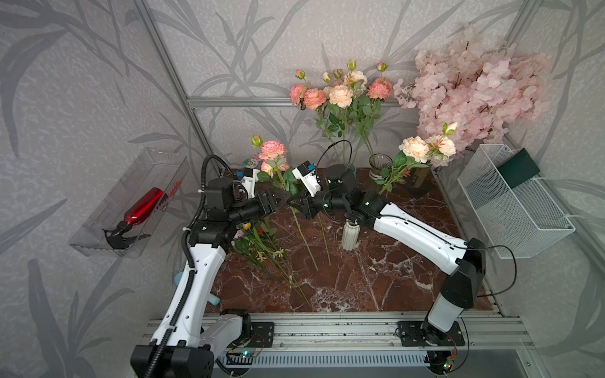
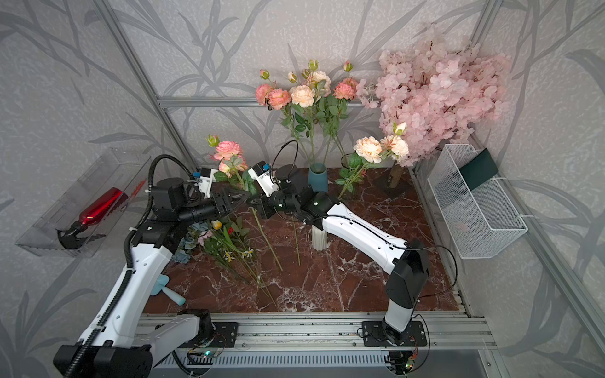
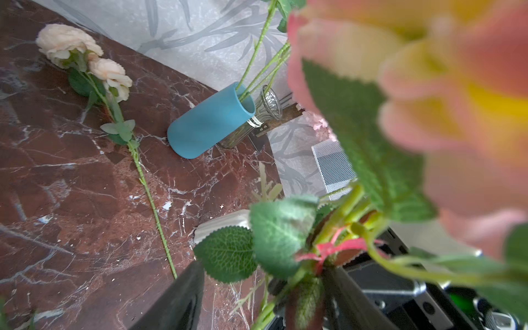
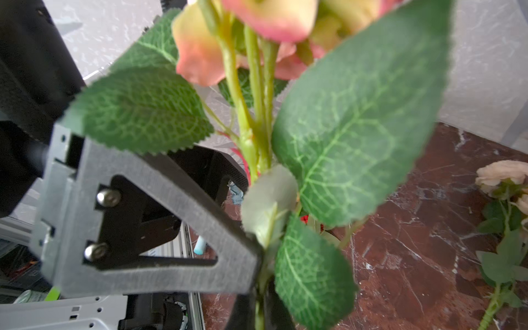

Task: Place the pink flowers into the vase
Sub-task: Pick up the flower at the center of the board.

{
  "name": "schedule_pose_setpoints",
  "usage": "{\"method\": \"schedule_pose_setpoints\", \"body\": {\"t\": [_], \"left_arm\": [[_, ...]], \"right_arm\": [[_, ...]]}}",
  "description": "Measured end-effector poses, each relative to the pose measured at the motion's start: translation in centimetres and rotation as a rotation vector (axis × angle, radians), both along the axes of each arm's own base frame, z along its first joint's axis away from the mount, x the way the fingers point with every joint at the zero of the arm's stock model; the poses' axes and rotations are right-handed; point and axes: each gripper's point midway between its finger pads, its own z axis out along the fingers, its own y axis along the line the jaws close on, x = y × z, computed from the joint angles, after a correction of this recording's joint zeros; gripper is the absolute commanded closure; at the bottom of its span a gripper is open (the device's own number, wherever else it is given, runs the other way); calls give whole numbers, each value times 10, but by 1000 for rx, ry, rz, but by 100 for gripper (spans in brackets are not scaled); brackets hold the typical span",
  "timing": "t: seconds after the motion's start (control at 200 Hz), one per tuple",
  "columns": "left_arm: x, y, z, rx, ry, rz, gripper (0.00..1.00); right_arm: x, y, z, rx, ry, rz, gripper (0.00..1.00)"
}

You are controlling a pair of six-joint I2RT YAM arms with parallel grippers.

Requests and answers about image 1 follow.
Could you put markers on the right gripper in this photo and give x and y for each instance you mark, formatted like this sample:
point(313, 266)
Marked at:
point(306, 208)

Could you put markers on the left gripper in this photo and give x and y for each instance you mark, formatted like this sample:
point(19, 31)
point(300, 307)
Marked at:
point(266, 198)

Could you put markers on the small pink rose stem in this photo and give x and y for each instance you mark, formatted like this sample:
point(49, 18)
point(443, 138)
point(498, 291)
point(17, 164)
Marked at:
point(275, 170)

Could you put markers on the pink peach rose stem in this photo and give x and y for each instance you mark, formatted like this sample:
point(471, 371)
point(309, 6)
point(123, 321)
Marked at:
point(305, 97)

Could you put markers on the cream rose cluster stem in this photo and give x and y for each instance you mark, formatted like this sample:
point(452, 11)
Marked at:
point(341, 115)

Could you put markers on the pale peach rose cluster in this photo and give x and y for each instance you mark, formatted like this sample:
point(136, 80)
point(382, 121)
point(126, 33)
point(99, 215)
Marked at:
point(417, 153)

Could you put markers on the single pink rose stem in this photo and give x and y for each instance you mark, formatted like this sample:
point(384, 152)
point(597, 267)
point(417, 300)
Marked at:
point(368, 103)

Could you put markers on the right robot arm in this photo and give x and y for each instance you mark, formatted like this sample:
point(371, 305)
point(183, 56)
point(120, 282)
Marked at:
point(337, 190)

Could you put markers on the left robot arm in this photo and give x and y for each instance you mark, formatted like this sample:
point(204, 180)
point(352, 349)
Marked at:
point(181, 346)

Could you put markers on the small white yellow flowers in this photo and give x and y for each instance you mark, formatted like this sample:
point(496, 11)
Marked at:
point(269, 255)

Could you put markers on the white ribbed vase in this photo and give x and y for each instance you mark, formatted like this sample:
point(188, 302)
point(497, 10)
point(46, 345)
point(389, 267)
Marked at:
point(350, 235)

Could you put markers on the clear glass vase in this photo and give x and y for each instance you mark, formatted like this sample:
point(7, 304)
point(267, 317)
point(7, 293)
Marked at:
point(379, 162)

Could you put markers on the teal plastic scraper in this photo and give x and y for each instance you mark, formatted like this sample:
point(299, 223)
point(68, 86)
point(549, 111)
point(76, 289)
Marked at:
point(212, 299)

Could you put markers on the pink cherry blossom tree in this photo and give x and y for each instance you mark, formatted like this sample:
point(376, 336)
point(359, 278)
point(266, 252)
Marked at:
point(483, 89)

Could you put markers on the dark green card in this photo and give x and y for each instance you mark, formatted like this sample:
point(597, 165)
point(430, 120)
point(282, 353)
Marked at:
point(518, 169)

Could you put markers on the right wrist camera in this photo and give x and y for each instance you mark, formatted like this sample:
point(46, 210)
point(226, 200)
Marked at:
point(307, 174)

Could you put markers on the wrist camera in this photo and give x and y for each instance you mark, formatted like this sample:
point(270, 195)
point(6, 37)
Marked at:
point(307, 174)
point(248, 178)

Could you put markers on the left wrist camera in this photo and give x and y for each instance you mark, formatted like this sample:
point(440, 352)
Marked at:
point(248, 178)

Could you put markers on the clear plastic wall bin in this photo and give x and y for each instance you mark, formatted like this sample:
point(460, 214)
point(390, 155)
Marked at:
point(151, 168)

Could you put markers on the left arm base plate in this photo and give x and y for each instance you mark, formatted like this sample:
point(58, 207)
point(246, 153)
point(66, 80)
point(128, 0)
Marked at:
point(262, 335)

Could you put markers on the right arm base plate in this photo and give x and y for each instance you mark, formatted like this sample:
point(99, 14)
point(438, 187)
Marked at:
point(420, 334)

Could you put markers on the white wire mesh basket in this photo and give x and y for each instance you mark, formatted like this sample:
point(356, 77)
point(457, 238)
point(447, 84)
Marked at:
point(519, 222)

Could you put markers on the aluminium front rail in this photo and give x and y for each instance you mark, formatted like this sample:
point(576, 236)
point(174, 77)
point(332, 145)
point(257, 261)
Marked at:
point(376, 331)

